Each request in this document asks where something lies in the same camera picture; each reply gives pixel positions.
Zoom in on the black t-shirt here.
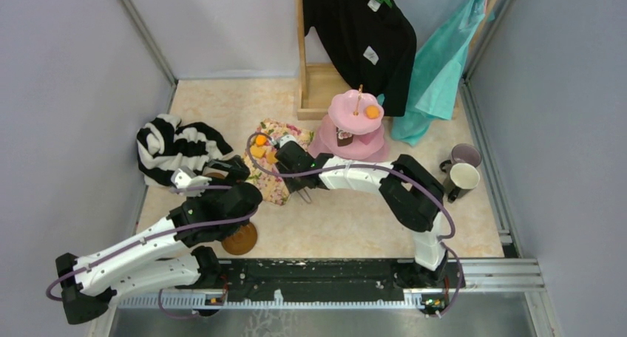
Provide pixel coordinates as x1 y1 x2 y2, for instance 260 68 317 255
302 0 417 117

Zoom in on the black and white striped cloth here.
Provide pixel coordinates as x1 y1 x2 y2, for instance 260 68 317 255
136 114 234 188

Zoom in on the chocolate cake slice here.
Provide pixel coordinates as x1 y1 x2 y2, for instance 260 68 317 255
336 128 353 147

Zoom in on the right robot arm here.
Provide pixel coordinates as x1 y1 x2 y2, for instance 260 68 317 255
275 137 450 287

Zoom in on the orange fish shaped biscuit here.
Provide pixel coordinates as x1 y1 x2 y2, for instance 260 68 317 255
254 135 268 147

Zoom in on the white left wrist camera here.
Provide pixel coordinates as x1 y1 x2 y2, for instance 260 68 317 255
170 167 211 193

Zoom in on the floral serving tray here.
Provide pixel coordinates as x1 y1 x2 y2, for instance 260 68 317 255
243 119 314 205

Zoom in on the round smooth biscuit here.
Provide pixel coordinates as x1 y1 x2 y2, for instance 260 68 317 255
364 105 381 119

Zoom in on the rectangular yellow biscuit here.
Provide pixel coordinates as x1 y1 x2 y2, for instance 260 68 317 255
249 145 267 159

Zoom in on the round ridged biscuit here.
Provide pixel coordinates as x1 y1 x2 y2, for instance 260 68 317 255
265 152 278 165

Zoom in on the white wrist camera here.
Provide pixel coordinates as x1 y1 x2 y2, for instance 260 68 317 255
170 167 211 193
275 135 297 149

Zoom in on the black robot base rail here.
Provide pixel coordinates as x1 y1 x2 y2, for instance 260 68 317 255
174 257 467 316

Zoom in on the purple mug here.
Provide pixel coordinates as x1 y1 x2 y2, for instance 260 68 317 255
439 143 483 173

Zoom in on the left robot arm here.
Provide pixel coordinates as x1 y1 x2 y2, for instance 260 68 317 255
55 155 262 325

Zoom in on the teal t-shirt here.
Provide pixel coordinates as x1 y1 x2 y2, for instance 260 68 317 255
390 0 487 146

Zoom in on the grey mug with white interior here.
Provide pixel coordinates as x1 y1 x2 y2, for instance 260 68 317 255
443 163 481 203

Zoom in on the pink three-tier cake stand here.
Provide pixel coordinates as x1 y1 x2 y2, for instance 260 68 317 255
308 89 390 163

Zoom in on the brown wooden coaster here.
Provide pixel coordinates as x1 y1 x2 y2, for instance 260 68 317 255
221 222 258 256

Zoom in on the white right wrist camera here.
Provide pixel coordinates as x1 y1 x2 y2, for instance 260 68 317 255
275 135 297 149

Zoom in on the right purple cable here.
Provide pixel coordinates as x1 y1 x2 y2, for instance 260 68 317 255
245 132 464 319

